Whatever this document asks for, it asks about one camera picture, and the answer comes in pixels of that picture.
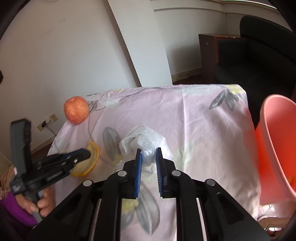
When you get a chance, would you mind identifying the pink floral tablecloth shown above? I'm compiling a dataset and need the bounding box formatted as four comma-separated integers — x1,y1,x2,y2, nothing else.
47,83,263,241

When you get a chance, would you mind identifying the pink plastic bucket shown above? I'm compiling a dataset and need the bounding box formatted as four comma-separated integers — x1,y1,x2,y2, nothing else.
255,94,296,205

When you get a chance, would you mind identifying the wall power outlet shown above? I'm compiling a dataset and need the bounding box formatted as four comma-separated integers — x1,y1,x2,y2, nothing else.
37,114,58,132

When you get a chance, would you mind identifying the person left hand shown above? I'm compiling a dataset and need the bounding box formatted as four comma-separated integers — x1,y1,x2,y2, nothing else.
15,186,56,217

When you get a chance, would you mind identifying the orange pomelo peel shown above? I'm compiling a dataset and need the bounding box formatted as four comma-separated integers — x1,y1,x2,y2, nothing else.
71,141,100,177

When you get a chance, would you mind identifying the brown wooden side cabinet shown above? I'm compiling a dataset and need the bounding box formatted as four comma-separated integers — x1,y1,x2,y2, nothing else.
198,34,242,83

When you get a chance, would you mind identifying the purple sleeve left forearm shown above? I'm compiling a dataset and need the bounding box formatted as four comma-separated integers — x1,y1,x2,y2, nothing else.
1,192,38,227

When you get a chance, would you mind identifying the white plastic bag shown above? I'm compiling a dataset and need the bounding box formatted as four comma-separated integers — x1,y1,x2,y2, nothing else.
115,126,173,178

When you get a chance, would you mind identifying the red apple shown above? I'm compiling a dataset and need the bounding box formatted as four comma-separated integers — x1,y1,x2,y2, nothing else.
64,96,89,125

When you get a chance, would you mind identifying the black armchair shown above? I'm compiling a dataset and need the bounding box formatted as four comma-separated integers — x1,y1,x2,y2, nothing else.
214,15,295,126

